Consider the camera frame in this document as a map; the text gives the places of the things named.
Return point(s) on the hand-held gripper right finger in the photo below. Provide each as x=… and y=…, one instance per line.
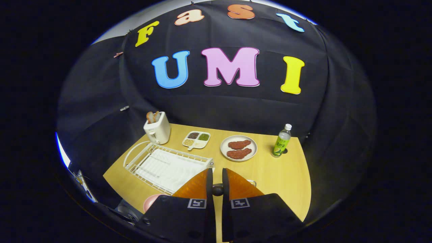
x=225, y=216

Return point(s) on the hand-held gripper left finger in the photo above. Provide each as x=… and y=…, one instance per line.
x=210, y=216

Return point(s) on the pink plate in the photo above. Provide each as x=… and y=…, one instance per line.
x=150, y=202

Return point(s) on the white round plate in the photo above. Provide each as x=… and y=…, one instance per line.
x=253, y=147

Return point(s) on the brown meat patty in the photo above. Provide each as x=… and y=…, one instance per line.
x=239, y=144
x=239, y=154

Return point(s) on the white sectioned tray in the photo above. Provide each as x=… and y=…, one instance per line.
x=199, y=144

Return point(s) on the pale yellow beans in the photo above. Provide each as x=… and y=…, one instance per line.
x=188, y=142

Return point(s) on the green beans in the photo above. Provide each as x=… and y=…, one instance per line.
x=204, y=136

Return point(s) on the dark brown beans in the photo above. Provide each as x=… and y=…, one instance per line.
x=193, y=135

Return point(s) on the green drink bottle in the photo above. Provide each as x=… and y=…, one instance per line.
x=281, y=143

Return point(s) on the white toaster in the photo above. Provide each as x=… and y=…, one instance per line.
x=160, y=131

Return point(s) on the toasted bread slice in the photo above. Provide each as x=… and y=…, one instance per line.
x=150, y=117
x=157, y=116

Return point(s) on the pink clip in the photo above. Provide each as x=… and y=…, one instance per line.
x=118, y=54

